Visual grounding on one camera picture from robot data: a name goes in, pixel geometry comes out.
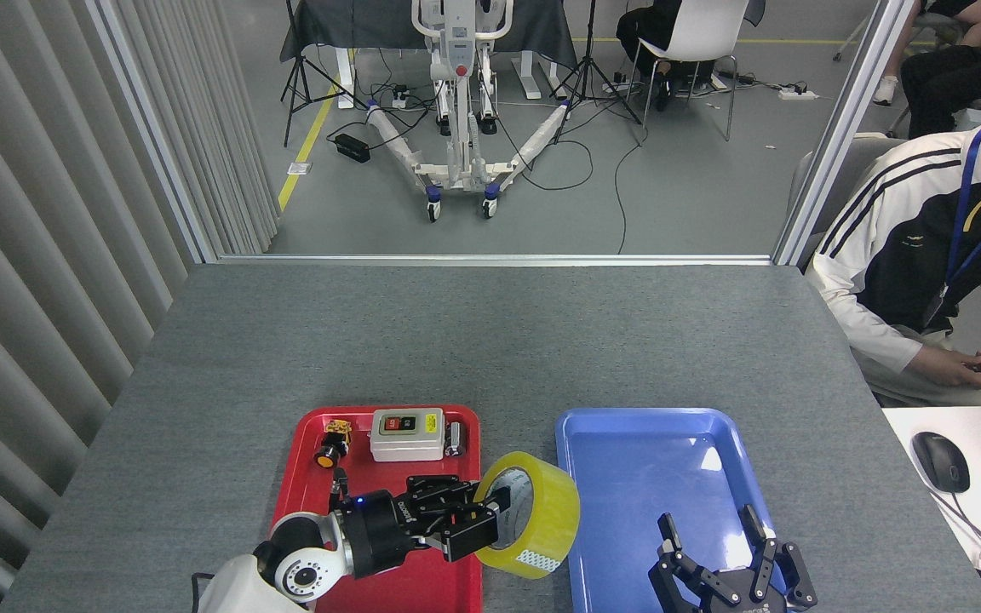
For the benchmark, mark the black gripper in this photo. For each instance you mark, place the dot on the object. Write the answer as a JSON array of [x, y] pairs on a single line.
[[746, 604], [380, 536]]

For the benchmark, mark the yellow tape roll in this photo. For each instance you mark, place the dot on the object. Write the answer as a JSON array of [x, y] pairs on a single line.
[[554, 511]]

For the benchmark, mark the person's right hand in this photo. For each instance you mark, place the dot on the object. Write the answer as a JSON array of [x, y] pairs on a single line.
[[955, 368]]

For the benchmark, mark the small black silver component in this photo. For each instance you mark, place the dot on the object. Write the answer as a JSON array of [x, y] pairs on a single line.
[[455, 438]]

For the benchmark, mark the yellow push button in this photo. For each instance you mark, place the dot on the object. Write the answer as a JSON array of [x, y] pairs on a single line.
[[329, 453]]

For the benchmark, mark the blue plastic tray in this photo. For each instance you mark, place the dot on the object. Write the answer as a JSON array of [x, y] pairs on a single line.
[[627, 477]]

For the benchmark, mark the red plastic tray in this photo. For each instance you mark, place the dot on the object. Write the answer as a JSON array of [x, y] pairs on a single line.
[[303, 485]]

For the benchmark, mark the black computer mouse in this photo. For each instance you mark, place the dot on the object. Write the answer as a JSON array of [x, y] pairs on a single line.
[[940, 461]]

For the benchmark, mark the black power brick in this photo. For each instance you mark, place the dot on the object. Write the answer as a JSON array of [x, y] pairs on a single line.
[[352, 147]]

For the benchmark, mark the grey chair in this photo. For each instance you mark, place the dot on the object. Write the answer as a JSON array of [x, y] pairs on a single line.
[[861, 162]]

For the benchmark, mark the white stand on wheels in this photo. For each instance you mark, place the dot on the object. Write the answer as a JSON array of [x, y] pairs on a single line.
[[459, 51]]

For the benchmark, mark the black tripod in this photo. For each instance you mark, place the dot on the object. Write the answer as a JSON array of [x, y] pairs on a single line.
[[294, 72], [588, 60]]

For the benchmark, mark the white power strip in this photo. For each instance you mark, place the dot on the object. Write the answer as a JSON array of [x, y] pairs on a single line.
[[799, 94]]

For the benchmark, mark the table with black cloth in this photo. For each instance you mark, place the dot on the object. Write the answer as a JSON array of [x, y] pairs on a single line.
[[354, 21]]

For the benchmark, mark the person on white chair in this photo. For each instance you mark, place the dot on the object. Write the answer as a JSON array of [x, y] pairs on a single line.
[[645, 30]]

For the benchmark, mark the person in black trousers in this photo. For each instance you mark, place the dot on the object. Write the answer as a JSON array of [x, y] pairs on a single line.
[[950, 81]]

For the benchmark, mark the white chair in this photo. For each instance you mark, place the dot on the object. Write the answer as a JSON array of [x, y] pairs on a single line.
[[703, 30]]

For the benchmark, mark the grey switch box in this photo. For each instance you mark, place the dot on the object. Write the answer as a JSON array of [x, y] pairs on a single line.
[[405, 444]]

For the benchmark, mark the silver post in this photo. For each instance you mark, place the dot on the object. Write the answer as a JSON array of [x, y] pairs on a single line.
[[840, 128]]

